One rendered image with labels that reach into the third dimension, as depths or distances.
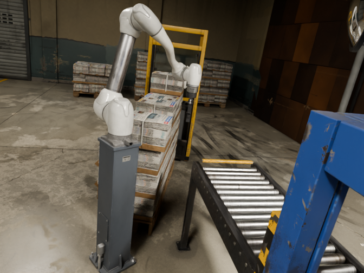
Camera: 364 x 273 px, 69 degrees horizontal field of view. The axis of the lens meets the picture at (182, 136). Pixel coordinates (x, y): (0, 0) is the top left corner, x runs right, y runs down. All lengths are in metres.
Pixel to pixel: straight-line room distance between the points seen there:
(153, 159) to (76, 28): 7.32
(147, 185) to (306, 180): 1.80
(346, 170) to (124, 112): 1.33
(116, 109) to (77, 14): 7.57
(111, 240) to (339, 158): 1.72
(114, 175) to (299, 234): 1.32
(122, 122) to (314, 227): 1.27
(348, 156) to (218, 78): 7.39
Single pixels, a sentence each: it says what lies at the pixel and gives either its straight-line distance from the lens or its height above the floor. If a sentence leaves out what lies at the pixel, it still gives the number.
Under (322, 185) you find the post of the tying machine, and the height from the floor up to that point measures 1.42.
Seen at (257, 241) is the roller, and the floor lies 0.79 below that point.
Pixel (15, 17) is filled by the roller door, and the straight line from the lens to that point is 9.43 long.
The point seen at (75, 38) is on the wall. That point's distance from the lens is 9.11.
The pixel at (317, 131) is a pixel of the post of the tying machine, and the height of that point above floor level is 1.52.
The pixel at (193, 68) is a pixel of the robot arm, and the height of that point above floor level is 1.48.
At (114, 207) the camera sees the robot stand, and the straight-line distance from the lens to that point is 1.88.
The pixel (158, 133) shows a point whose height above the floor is 0.98.
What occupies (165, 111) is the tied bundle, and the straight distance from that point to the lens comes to 2.60.
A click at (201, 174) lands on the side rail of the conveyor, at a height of 0.80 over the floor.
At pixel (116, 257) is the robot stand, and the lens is 2.18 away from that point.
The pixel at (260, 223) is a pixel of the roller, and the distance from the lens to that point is 1.55.
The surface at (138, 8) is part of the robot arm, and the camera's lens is 1.71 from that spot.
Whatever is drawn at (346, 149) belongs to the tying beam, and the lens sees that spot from 0.53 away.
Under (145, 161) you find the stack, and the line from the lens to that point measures 2.17.
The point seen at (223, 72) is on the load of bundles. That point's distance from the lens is 7.88.
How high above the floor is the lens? 1.64
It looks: 19 degrees down
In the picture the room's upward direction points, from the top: 8 degrees clockwise
